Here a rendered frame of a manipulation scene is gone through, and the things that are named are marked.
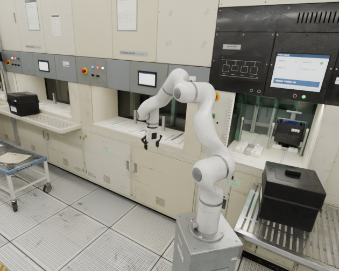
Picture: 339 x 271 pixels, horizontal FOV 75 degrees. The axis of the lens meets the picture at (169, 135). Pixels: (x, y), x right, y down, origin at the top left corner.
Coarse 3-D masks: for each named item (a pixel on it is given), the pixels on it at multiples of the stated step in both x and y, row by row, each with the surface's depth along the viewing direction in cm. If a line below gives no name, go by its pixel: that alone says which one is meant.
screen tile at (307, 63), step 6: (306, 60) 133; (312, 60) 132; (318, 60) 130; (306, 66) 134; (312, 66) 133; (318, 66) 131; (300, 72) 136; (306, 72) 135; (312, 72) 133; (318, 72) 132; (306, 78) 136; (312, 78) 134; (318, 78) 133
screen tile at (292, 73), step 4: (280, 60) 140; (284, 60) 139; (288, 60) 138; (292, 60) 137; (280, 64) 141; (284, 64) 140; (288, 64) 138; (292, 64) 137; (296, 64) 136; (276, 68) 142; (292, 68) 138; (296, 68) 137; (276, 72) 143; (280, 72) 142; (284, 72) 141; (288, 72) 140; (292, 72) 139; (296, 72) 137; (284, 76) 141; (288, 76) 140; (292, 76) 139
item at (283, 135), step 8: (296, 112) 195; (280, 120) 215; (296, 120) 199; (280, 128) 198; (288, 128) 195; (296, 128) 192; (304, 128) 189; (280, 136) 200; (288, 136) 197; (296, 136) 194; (296, 144) 195
